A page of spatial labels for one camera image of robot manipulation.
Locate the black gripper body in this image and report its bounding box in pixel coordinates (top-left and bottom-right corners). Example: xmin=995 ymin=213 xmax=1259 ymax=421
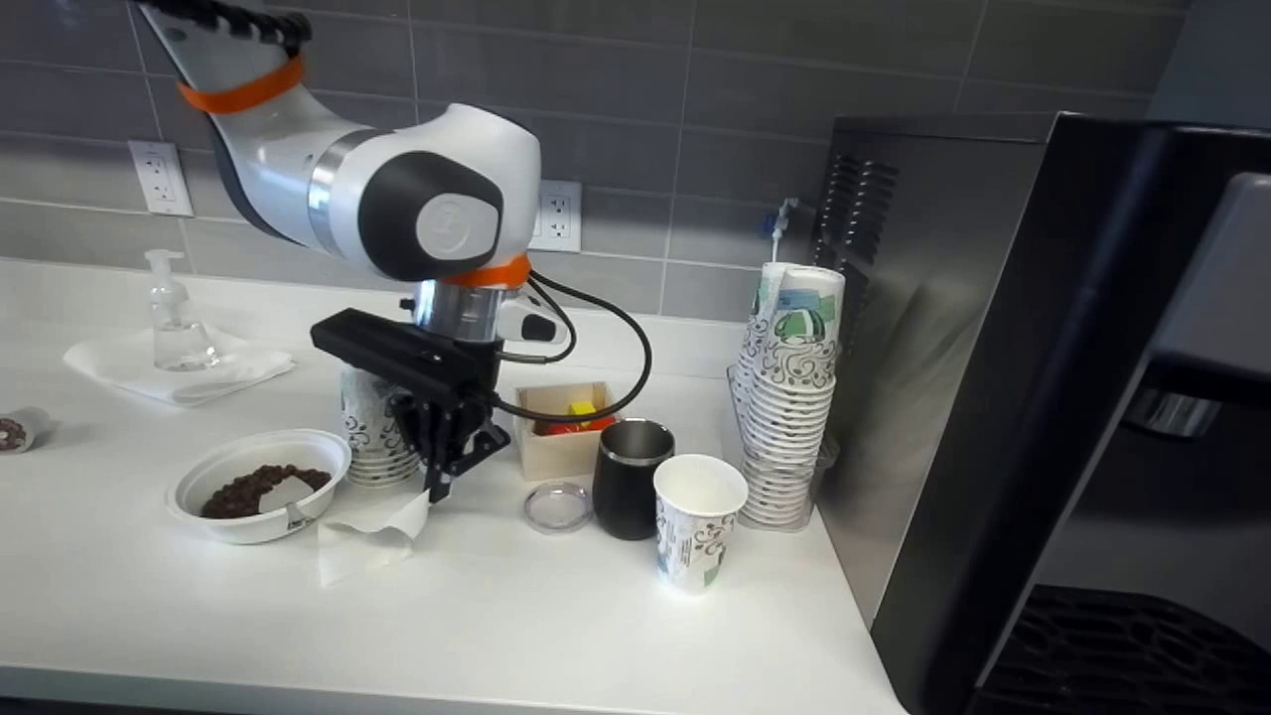
xmin=390 ymin=380 xmax=507 ymax=459

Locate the white paper sheet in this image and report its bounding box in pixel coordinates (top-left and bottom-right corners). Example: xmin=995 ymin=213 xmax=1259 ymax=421
xmin=315 ymin=473 xmax=437 ymax=587

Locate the red block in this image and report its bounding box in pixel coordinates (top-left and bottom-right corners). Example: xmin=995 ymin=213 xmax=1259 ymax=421
xmin=533 ymin=409 xmax=621 ymax=441

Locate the clear round lid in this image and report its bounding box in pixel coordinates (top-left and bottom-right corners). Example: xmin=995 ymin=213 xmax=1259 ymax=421
xmin=519 ymin=475 xmax=595 ymax=536

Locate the black metal tumbler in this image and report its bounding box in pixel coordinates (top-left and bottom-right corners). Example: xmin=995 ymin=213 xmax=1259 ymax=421
xmin=587 ymin=416 xmax=678 ymax=544

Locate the white bowl with brown food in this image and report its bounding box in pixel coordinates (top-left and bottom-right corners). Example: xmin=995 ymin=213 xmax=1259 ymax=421
xmin=169 ymin=425 xmax=356 ymax=548

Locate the upright patterned paper cup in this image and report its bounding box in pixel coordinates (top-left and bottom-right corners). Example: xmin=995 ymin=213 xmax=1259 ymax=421
xmin=646 ymin=448 xmax=752 ymax=596

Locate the clear glass pump bottle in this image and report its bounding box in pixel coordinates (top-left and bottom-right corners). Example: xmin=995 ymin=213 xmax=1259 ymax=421
xmin=139 ymin=248 xmax=223 ymax=379

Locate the stack of patterned paper cups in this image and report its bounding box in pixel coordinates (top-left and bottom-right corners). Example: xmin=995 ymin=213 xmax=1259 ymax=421
xmin=752 ymin=260 xmax=850 ymax=453
xmin=723 ymin=323 xmax=842 ymax=532

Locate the clear glass dish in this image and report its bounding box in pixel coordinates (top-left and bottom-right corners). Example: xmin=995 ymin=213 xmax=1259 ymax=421
xmin=61 ymin=324 xmax=300 ymax=409

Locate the small dark round container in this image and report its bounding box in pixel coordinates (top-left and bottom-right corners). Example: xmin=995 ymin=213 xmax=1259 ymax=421
xmin=0 ymin=404 xmax=55 ymax=457

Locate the stainless steel appliance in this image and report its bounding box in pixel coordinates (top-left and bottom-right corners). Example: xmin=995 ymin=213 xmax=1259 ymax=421
xmin=806 ymin=115 xmax=1051 ymax=629

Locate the black beverage dispenser machine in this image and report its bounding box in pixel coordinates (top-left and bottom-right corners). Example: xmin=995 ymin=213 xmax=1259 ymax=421
xmin=869 ymin=106 xmax=1271 ymax=715

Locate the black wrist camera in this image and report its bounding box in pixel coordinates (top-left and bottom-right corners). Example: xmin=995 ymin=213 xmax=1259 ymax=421
xmin=311 ymin=306 xmax=507 ymax=409

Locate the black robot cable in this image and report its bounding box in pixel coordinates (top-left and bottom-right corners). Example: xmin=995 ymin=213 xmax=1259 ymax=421
xmin=493 ymin=269 xmax=660 ymax=433

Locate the white wall outlet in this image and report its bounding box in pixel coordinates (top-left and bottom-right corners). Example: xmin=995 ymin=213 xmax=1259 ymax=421
xmin=127 ymin=136 xmax=198 ymax=224
xmin=523 ymin=180 xmax=587 ymax=253

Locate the white hose with blue fitting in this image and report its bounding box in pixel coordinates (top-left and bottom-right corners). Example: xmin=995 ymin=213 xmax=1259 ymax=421
xmin=762 ymin=195 xmax=806 ymax=269

